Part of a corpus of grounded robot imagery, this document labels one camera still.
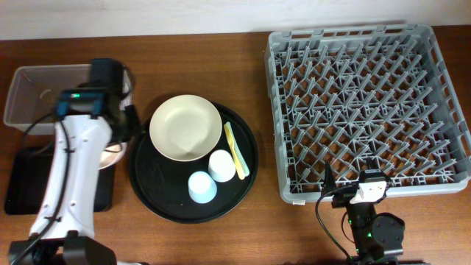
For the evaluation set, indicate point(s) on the beige plate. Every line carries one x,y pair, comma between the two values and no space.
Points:
185,128

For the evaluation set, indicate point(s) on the pale green plastic utensil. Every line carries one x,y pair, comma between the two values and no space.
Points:
239,151

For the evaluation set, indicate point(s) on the pink bowl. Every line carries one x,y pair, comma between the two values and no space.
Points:
112,154

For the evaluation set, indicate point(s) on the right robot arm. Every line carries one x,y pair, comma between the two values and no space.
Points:
377,237

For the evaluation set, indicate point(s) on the light blue cup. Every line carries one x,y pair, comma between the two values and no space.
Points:
201,187

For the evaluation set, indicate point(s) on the clear plastic bin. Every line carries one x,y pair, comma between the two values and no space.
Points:
34,92

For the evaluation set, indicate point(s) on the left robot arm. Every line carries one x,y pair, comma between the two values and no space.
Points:
63,231

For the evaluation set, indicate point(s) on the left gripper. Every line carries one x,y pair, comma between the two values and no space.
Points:
137,129

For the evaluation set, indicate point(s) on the round black serving tray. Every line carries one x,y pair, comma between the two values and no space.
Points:
162,184

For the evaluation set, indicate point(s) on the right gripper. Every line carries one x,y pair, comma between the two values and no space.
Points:
343,196

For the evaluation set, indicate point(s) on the white cup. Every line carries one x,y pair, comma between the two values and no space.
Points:
221,166

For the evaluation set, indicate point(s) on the grey dishwasher rack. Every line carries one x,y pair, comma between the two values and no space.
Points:
341,97

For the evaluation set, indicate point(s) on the black rectangular tray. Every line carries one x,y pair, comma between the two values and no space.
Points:
29,180

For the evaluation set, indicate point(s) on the yellow plastic utensil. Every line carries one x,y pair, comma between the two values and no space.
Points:
232,145

